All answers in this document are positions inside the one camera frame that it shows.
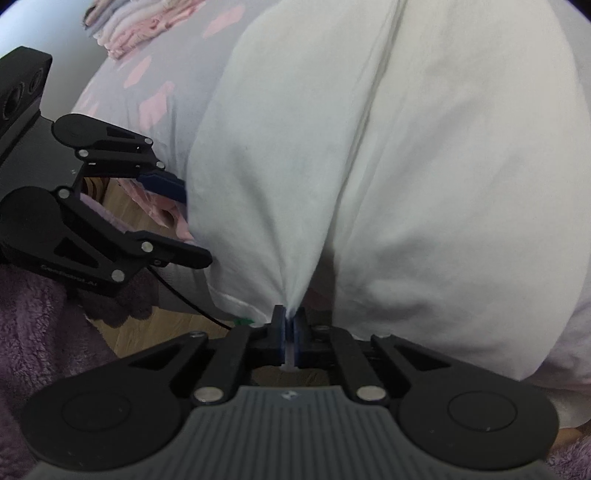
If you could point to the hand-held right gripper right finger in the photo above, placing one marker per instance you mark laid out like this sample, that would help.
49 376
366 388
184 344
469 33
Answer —
298 341

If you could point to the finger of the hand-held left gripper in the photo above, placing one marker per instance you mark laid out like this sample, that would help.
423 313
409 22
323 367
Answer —
161 184
184 256

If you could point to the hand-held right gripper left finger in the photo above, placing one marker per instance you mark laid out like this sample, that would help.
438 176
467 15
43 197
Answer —
281 339

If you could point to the white garment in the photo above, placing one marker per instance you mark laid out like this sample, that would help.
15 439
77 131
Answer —
438 184

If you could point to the stack of folded pastel clothes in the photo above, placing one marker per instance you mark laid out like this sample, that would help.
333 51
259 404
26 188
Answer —
129 32

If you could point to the purple fleece robe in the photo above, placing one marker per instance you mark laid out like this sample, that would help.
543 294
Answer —
27 332

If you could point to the grey pink-dotted bed sheet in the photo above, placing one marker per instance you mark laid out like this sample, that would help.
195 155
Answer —
184 69

